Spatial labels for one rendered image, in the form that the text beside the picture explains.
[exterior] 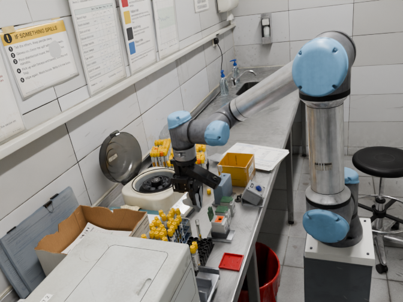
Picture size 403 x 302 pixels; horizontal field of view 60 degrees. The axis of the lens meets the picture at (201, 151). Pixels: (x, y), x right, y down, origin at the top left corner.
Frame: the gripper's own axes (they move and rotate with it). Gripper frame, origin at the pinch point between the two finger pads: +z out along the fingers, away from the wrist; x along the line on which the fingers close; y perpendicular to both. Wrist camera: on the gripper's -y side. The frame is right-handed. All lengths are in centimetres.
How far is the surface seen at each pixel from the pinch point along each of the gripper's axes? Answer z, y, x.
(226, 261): 11.1, -12.0, 11.6
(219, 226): 5.2, -7.3, 1.9
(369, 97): 40, -65, -242
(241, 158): 3.9, -2.2, -46.3
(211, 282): 5.0, -12.8, 26.4
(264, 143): 11, -6, -79
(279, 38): -18, 12, -241
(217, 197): 6.8, 0.1, -17.7
